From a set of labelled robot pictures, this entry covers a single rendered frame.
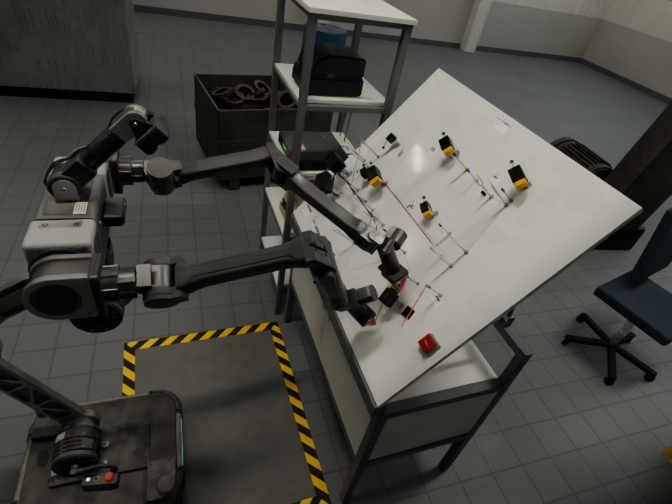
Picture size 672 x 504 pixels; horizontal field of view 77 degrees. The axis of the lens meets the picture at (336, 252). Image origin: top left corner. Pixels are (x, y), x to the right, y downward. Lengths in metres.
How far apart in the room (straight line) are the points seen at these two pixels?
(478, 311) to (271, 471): 1.37
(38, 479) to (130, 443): 0.34
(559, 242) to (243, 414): 1.78
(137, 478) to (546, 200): 1.90
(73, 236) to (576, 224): 1.36
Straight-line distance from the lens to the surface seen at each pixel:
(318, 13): 2.01
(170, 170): 1.41
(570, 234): 1.49
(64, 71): 5.78
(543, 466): 2.87
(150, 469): 2.10
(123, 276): 1.04
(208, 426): 2.48
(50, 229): 1.13
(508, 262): 1.50
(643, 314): 3.29
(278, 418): 2.50
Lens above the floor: 2.18
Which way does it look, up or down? 38 degrees down
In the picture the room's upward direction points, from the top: 12 degrees clockwise
